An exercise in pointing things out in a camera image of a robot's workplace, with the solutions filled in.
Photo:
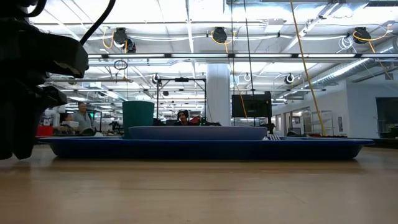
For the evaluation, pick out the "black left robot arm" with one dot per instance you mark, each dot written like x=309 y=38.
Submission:
x=12 y=9

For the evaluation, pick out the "black background rig frame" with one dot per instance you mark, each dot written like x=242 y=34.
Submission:
x=182 y=79

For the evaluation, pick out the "white box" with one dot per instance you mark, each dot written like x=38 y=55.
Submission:
x=70 y=124

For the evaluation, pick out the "red box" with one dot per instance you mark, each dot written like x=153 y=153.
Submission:
x=45 y=130

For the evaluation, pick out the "black aluminium table frame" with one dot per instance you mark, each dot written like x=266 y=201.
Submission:
x=385 y=143

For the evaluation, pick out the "blue plastic tray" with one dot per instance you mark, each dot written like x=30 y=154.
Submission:
x=202 y=149

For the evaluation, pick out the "black monitor on stand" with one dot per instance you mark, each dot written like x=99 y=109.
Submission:
x=252 y=105

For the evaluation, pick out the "red bag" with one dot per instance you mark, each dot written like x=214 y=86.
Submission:
x=196 y=119

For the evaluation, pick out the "ceiling light strip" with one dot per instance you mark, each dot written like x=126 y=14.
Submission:
x=326 y=56
x=264 y=56
x=199 y=56
x=136 y=56
x=379 y=56

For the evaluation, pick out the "white structural column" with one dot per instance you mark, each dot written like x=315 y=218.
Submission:
x=218 y=93

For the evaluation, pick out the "silver ventilation duct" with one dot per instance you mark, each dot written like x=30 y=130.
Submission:
x=342 y=71

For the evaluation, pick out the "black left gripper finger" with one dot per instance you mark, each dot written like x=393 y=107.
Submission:
x=5 y=130
x=26 y=130

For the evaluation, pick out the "person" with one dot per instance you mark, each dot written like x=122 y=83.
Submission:
x=183 y=116
x=69 y=118
x=83 y=119

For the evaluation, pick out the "green plastic cup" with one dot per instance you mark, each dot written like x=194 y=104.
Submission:
x=138 y=115

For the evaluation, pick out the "dark glass door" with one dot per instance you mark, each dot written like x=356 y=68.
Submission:
x=387 y=118

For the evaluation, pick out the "lavender round plate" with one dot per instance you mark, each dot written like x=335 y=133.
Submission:
x=199 y=133

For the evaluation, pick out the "white machine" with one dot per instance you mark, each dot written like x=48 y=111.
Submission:
x=51 y=113

